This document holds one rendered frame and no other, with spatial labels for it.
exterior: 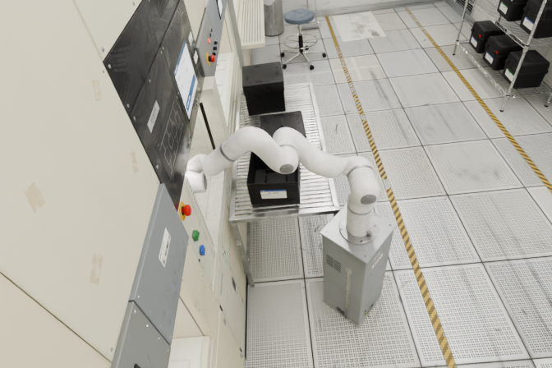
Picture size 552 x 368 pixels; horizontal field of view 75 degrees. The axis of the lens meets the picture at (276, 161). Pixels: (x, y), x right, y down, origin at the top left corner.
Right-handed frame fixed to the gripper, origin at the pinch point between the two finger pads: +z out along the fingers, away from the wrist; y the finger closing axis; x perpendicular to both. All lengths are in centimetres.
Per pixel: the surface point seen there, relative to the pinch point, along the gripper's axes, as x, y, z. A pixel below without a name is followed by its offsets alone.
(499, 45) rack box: -73, 224, -288
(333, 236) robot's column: -43, -4, -87
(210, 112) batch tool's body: 7, 43, -31
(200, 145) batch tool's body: -15, 43, -21
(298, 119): -33, 83, -77
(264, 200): -40, 21, -53
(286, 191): -33, 20, -65
